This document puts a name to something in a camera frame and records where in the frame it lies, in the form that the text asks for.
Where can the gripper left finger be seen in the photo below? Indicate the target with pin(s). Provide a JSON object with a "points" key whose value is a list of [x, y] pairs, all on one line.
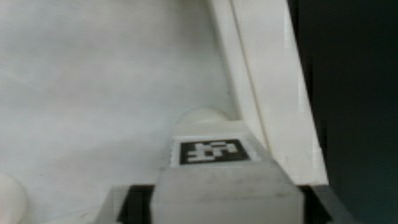
{"points": [[127, 205]]}

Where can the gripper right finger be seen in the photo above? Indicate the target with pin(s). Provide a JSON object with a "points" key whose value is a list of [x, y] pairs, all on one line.
{"points": [[324, 208]]}

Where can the white square tabletop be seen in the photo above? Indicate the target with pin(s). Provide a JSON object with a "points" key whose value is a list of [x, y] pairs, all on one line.
{"points": [[113, 64]]}

